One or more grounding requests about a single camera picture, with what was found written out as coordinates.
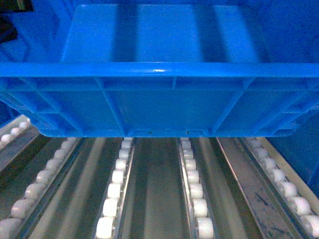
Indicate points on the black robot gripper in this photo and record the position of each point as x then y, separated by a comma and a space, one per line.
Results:
15, 15

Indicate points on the large blue plastic crate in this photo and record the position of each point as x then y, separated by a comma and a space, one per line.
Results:
165, 68

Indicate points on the white roller track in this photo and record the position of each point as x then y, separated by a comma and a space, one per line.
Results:
111, 215
298, 196
198, 212
24, 207

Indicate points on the blue crate right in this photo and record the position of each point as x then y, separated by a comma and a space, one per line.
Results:
301, 150

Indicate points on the steel roller shelf frame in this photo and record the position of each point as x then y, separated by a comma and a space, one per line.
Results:
244, 202

